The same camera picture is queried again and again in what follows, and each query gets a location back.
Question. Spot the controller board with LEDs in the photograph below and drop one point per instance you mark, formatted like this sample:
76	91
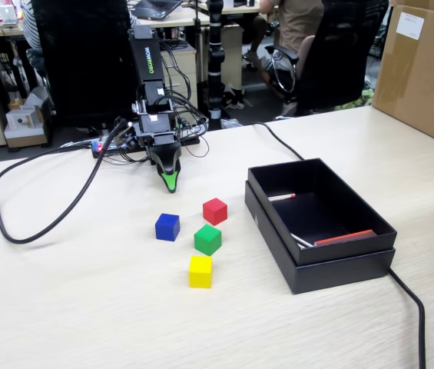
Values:
97	147

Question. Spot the open white cardboard box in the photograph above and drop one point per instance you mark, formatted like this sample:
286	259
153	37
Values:
36	98

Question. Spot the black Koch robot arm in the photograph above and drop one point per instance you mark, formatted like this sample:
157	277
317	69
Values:
145	57

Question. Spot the black mesh office chair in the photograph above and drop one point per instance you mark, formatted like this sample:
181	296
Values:
86	57

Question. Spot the large brown cardboard box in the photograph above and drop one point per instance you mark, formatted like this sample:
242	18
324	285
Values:
420	84

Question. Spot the green wooden cube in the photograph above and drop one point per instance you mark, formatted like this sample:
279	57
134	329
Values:
207	240

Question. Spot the yellow wooden cube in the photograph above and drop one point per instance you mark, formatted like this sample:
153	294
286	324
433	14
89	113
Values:
200	272

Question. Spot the blue wooden cube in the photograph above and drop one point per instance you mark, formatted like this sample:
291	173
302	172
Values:
167	227

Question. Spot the green patterned bag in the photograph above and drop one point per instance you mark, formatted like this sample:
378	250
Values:
358	100

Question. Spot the black vertical pole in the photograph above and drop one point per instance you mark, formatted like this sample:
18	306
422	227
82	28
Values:
215	57

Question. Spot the black box lid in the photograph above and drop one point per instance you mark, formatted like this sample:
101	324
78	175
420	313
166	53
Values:
335	276

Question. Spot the person in beige shirt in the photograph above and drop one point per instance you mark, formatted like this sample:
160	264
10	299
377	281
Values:
297	19

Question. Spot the red wooden cube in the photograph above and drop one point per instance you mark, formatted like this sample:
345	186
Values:
214	211

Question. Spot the black cardboard box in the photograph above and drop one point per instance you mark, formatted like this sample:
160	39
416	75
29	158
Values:
335	251

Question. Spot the white box with round hole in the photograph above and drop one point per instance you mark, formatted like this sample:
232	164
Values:
20	120

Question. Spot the black office chair chrome armrest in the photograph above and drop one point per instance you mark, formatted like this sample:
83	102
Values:
335	57

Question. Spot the black laptop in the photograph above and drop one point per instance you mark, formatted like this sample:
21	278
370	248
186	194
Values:
155	7

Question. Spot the white shipping label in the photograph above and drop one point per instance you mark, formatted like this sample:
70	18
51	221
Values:
411	25

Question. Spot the person in striped shirt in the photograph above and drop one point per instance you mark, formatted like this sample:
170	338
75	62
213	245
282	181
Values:
32	27

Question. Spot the beige office desk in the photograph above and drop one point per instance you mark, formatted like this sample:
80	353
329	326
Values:
178	19

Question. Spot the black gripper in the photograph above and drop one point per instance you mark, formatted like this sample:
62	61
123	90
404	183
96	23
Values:
157	128

